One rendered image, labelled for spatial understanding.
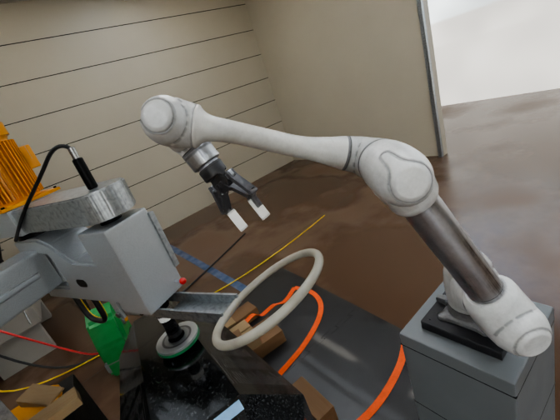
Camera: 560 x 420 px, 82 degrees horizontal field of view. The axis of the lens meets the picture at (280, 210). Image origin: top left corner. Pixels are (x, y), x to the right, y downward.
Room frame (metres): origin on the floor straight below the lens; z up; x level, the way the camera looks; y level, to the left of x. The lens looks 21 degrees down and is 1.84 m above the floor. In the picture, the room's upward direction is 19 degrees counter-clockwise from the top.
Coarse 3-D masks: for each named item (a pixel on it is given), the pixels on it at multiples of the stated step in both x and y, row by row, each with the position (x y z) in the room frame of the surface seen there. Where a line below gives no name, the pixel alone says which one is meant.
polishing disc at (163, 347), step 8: (184, 328) 1.40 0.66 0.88; (192, 328) 1.37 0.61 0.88; (184, 336) 1.34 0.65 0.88; (192, 336) 1.31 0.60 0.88; (160, 344) 1.34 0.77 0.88; (168, 344) 1.31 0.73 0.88; (176, 344) 1.30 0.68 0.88; (184, 344) 1.27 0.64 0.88; (160, 352) 1.28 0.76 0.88; (168, 352) 1.25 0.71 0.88; (176, 352) 1.25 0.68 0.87
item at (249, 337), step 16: (288, 256) 1.19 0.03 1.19; (304, 256) 1.12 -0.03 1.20; (320, 256) 0.96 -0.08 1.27; (272, 272) 1.20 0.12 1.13; (320, 272) 0.88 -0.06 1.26; (304, 288) 0.81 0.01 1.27; (288, 304) 0.78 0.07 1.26; (224, 320) 1.04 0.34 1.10; (272, 320) 0.76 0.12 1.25; (240, 336) 0.79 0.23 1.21; (256, 336) 0.75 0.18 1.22
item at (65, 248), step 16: (32, 240) 1.59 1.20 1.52; (48, 240) 1.54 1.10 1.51; (64, 240) 1.55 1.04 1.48; (64, 256) 1.48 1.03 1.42; (80, 256) 1.47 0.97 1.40; (64, 272) 1.51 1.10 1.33; (80, 272) 1.42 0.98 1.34; (96, 272) 1.35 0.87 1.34; (64, 288) 1.58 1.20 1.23; (80, 288) 1.48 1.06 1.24; (96, 288) 1.40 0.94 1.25; (112, 304) 1.40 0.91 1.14
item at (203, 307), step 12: (168, 300) 1.39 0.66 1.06; (180, 300) 1.34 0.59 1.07; (192, 300) 1.30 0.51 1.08; (204, 300) 1.25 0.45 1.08; (216, 300) 1.21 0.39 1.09; (228, 300) 1.17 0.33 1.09; (156, 312) 1.27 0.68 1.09; (168, 312) 1.22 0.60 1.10; (180, 312) 1.18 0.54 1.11; (192, 312) 1.14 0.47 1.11; (204, 312) 1.10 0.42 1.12; (216, 312) 1.07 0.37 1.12
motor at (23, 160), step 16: (0, 128) 1.72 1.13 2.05; (0, 144) 1.67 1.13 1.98; (16, 144) 1.76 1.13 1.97; (0, 160) 1.64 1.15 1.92; (16, 160) 1.70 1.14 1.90; (32, 160) 1.82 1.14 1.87; (0, 176) 1.62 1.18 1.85; (16, 176) 1.65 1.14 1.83; (32, 176) 1.74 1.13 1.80; (0, 192) 1.60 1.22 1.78; (16, 192) 1.62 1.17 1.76; (48, 192) 1.70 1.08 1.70; (0, 208) 1.54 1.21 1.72
